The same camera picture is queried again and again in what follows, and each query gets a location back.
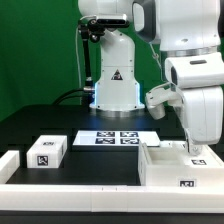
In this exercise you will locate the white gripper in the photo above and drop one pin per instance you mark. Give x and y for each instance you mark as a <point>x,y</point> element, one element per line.
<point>201,116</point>

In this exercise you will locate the white cabinet box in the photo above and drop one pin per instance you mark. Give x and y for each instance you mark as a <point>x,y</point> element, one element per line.
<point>163,167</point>

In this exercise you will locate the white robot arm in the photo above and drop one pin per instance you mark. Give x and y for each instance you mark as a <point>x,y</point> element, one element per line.
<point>191,66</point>

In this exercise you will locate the white block with marker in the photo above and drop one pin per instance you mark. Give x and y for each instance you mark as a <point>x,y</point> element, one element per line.
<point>47,152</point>

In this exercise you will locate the white left fence piece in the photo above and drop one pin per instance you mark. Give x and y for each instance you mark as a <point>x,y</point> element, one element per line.
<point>9,163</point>

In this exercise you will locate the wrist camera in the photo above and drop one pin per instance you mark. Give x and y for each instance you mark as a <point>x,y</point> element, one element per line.
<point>157,96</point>

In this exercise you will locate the white marker base plate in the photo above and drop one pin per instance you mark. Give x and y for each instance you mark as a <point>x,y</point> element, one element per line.
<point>116,138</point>

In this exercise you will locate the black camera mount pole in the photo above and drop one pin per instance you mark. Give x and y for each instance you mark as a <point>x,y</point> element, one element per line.
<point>87,50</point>

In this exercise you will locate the white front fence rail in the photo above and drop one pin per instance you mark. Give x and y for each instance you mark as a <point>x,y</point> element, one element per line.
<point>111,199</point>

